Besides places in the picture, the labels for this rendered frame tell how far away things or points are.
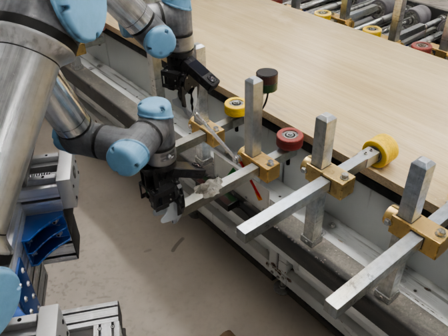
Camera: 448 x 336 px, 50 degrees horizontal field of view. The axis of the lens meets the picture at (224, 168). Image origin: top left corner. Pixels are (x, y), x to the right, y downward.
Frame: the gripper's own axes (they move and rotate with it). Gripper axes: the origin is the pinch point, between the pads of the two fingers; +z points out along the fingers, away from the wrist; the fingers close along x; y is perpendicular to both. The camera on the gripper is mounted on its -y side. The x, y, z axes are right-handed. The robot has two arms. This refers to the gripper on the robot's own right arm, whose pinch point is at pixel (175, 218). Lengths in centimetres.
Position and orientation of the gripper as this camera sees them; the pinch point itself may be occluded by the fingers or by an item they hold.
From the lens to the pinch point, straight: 126.6
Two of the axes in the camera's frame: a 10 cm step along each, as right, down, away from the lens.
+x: 6.3, 4.5, -6.3
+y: -7.7, 4.0, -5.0
